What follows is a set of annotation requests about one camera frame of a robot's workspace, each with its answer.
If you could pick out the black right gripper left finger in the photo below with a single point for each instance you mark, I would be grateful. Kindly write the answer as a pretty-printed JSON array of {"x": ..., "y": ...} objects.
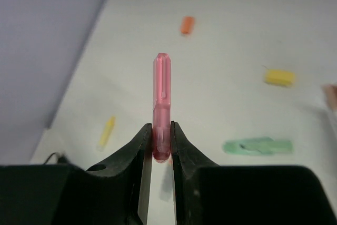
[{"x": 113, "y": 191}]

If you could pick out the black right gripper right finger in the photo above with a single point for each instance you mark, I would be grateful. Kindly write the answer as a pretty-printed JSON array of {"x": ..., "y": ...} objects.
[{"x": 207, "y": 193}]

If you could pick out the pink highlighter pen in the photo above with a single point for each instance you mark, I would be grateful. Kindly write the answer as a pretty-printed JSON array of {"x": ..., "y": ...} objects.
[{"x": 161, "y": 123}]

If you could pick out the white brown-capped marker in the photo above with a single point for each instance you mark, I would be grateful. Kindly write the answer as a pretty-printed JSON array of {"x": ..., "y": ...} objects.
[{"x": 330, "y": 95}]

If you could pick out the yellow highlighter pen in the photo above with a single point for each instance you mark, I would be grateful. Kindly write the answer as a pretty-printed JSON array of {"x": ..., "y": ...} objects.
[{"x": 106, "y": 133}]

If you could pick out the green correction tape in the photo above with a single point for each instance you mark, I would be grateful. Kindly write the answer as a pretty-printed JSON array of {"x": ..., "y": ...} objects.
[{"x": 258, "y": 146}]

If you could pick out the yellow highlighter cap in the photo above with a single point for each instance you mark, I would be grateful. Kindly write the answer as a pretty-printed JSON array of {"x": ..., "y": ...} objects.
[{"x": 279, "y": 77}]

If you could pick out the orange marker cap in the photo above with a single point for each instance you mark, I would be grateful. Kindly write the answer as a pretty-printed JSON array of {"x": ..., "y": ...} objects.
[{"x": 187, "y": 25}]

